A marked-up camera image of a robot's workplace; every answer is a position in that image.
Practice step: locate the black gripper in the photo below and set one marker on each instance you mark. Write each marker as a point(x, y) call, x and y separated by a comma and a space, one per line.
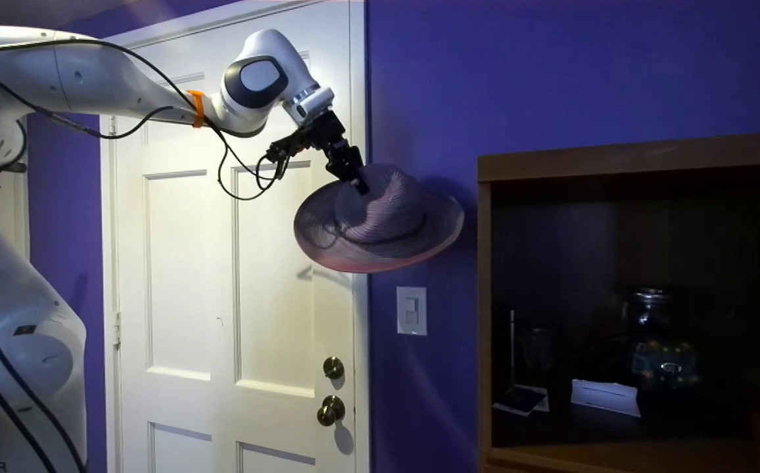
point(331, 141)

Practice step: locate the purple woven wide-brim hat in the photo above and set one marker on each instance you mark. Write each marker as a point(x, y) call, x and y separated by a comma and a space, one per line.
point(388, 219)

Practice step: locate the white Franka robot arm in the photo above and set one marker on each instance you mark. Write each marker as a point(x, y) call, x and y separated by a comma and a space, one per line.
point(12, 332)

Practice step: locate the dark wooden cabinet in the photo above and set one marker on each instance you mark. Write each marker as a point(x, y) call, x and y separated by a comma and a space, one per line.
point(520, 263)

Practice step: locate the bronze door knob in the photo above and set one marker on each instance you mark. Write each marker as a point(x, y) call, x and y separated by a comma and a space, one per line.
point(331, 412)

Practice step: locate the white panel door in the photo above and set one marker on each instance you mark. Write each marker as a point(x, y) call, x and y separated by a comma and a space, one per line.
point(185, 369)

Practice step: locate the metal door hinge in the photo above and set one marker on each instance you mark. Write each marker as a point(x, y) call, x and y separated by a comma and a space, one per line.
point(116, 329)

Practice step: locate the small stand with rod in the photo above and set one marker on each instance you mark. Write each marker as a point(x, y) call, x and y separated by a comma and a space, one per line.
point(521, 401)

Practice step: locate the white folded card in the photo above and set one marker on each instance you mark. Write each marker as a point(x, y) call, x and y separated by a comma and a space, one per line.
point(607, 397)

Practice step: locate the dark glass jar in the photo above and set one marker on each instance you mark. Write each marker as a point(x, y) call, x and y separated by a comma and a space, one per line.
point(665, 358)

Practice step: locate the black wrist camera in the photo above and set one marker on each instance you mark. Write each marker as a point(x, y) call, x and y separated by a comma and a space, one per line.
point(287, 145)

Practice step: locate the white wall light switch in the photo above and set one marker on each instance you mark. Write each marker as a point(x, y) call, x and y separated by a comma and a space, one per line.
point(412, 312)

